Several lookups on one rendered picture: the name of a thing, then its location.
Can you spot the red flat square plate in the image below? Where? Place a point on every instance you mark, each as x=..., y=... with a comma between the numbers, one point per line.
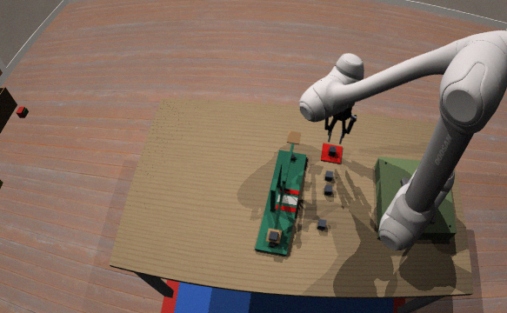
x=333, y=159

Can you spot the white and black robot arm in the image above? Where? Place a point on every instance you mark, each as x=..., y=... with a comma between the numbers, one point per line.
x=472, y=87

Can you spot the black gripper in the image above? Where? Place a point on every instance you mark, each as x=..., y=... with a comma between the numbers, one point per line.
x=342, y=117

